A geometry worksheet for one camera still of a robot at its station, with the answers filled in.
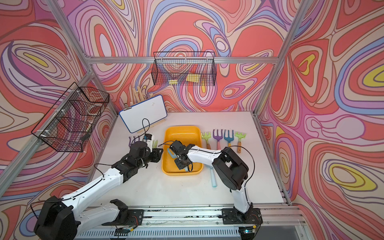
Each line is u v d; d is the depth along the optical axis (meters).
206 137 1.05
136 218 0.72
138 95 0.91
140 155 0.63
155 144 0.73
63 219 0.38
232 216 0.73
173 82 0.82
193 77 0.90
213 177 0.86
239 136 1.05
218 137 1.05
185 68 0.96
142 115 0.91
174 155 0.93
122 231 0.70
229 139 1.05
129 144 1.01
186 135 1.07
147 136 0.72
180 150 0.72
